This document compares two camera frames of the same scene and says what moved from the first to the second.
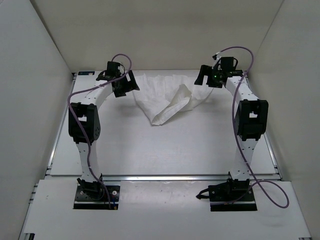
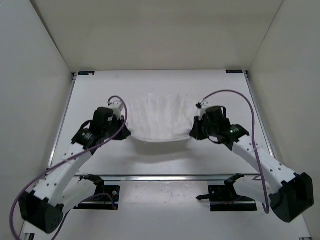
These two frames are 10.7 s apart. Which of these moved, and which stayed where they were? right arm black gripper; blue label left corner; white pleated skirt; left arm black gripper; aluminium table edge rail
Moved: left arm black gripper; white pleated skirt; right arm black gripper
Stayed: blue label left corner; aluminium table edge rail
